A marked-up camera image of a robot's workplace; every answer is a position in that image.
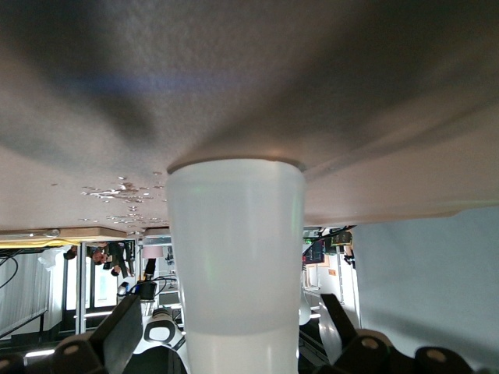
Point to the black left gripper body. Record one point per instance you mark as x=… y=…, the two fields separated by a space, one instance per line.
x=147 y=291

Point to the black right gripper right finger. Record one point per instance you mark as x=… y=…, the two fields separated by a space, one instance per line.
x=370 y=350

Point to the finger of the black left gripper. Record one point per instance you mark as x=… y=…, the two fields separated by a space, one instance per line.
x=151 y=269

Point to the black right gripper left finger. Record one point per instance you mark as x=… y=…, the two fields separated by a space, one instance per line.
x=78 y=354

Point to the translucent sauce bottle orange cap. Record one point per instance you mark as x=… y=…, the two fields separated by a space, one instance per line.
x=238 y=253

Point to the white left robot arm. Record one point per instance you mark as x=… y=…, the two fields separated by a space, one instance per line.
x=154 y=317

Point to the person in dark clothes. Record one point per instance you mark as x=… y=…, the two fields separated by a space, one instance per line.
x=119 y=257

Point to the scattered liquid droplets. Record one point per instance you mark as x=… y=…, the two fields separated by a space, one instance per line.
x=117 y=192

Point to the dark computer monitor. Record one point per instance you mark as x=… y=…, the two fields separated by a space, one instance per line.
x=315 y=252

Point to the brown table mat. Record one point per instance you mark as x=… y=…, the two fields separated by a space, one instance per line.
x=249 y=78

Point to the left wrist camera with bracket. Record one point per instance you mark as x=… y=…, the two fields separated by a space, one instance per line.
x=123 y=290

